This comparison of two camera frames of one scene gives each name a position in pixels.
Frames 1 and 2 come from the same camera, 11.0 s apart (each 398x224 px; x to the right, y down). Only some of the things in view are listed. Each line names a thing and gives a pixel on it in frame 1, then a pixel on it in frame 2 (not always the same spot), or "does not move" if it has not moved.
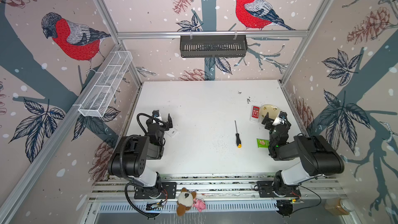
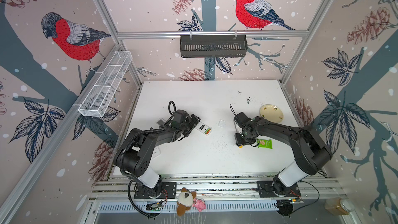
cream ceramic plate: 272,110 does not move
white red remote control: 255,111 → 204,128
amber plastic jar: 337,206 does not move
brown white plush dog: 185,199 does not move
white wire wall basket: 95,101 does not move
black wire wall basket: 215,45 does not move
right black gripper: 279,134 → 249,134
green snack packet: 263,143 does not move
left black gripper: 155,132 → 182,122
